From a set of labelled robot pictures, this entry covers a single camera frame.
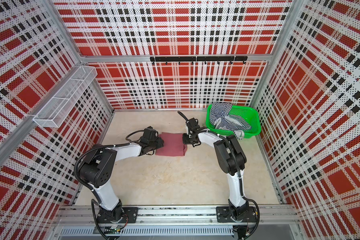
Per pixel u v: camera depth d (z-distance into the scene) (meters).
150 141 0.78
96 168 0.49
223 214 0.73
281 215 0.75
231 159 0.54
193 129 0.80
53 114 0.69
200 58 0.89
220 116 1.15
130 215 0.74
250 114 1.11
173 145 0.96
